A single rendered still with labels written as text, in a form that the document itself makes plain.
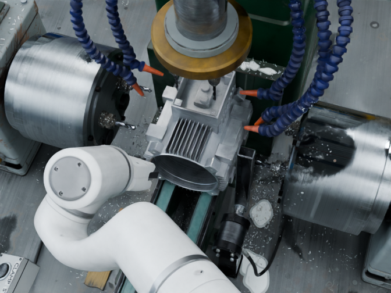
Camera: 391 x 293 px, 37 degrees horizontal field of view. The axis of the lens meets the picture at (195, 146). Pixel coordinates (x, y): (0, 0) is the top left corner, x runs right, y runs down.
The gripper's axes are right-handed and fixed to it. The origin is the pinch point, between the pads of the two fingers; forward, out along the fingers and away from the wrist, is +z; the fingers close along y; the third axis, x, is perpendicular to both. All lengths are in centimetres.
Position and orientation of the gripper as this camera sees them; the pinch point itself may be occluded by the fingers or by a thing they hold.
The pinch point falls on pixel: (137, 165)
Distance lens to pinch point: 110.3
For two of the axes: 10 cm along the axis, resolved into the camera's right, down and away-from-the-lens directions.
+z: 1.9, -0.3, 9.8
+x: 2.6, -9.6, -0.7
